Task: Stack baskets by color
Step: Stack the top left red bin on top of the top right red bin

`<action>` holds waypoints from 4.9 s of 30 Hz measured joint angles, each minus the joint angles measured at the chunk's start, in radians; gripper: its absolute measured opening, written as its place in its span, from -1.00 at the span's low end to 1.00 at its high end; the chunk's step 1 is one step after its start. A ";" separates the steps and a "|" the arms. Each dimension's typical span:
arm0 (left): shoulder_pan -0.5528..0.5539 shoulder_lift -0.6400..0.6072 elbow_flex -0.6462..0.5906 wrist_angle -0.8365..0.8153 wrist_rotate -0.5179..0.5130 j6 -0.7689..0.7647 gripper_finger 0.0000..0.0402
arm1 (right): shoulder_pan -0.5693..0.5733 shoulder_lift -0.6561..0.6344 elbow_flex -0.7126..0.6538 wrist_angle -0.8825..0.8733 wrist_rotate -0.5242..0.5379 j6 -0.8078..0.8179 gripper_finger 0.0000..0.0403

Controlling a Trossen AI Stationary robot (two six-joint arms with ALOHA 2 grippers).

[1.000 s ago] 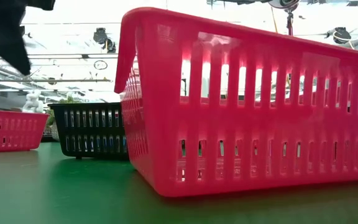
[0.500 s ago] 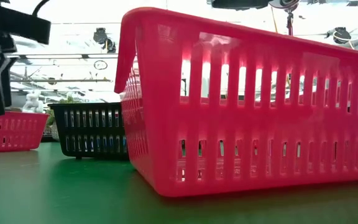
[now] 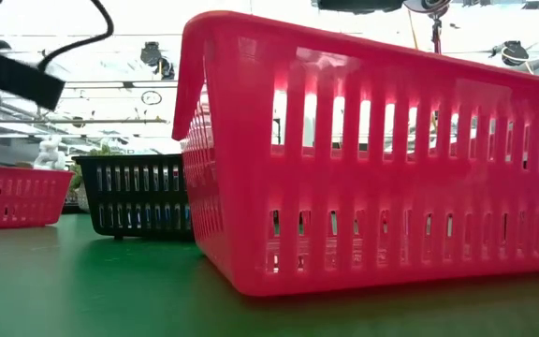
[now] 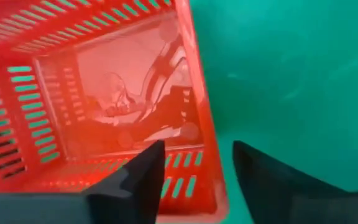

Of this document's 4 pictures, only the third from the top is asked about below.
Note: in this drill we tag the green artificial plant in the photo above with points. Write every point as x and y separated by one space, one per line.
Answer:
106 150

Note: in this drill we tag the black slotted plastic basket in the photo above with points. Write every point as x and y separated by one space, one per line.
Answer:
134 196

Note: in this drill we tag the long ceiling light strip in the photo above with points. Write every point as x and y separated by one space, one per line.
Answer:
120 84

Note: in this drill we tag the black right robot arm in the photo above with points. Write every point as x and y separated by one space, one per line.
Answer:
358 4

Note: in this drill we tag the red slotted plastic basket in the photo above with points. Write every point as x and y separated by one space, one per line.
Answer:
344 196
14 196

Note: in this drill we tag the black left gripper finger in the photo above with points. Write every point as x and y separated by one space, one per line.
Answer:
26 77

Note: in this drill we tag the white knotted sculpture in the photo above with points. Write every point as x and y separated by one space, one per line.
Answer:
48 154

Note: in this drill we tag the red floor stand pole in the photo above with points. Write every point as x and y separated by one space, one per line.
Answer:
436 37

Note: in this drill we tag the white patterned plant pot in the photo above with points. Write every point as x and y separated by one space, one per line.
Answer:
82 199

